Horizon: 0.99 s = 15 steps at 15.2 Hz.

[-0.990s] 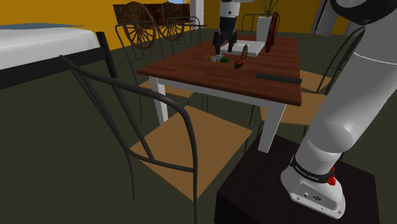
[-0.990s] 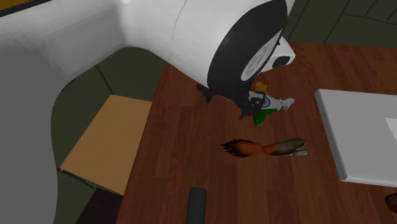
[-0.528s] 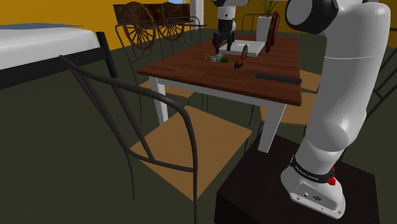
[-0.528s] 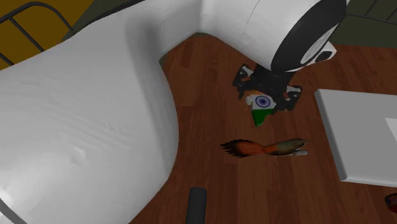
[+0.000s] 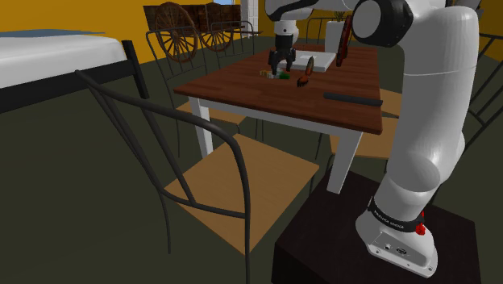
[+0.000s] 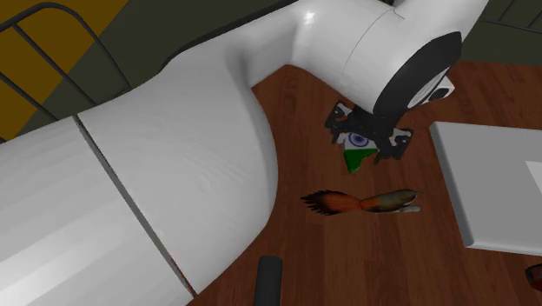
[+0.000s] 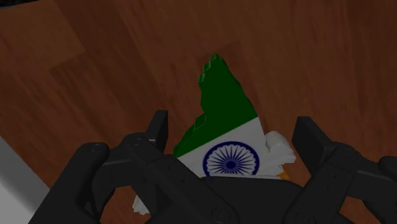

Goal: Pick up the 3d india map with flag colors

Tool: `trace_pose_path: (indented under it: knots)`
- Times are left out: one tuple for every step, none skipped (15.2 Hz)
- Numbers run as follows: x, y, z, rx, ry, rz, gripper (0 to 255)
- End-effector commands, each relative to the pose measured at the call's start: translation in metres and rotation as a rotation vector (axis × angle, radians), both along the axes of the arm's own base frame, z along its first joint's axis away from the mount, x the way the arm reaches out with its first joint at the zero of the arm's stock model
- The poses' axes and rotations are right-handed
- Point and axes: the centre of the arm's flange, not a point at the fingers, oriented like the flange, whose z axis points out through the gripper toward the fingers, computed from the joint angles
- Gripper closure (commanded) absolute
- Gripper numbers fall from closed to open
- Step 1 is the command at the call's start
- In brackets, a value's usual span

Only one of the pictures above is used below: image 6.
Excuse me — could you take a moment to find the brown orange bird figure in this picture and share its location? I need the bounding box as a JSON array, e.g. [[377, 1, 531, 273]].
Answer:
[[300, 188, 423, 217]]

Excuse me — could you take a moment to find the flat white box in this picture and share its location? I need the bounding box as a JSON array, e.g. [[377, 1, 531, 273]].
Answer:
[[428, 121, 542, 258]]

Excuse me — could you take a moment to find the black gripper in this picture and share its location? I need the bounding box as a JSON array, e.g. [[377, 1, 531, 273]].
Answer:
[[324, 100, 414, 165]]

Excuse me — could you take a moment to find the dark red round thing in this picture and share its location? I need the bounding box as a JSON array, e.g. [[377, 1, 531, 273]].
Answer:
[[525, 263, 542, 294]]

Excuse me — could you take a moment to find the white green flag map figure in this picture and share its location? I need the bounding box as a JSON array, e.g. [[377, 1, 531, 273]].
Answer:
[[340, 130, 380, 176]]

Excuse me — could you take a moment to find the black wire frame chair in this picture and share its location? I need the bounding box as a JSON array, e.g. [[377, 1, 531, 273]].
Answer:
[[0, 1, 133, 145]]

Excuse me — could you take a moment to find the black cylinder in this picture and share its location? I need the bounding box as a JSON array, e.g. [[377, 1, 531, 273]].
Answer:
[[252, 255, 284, 306]]

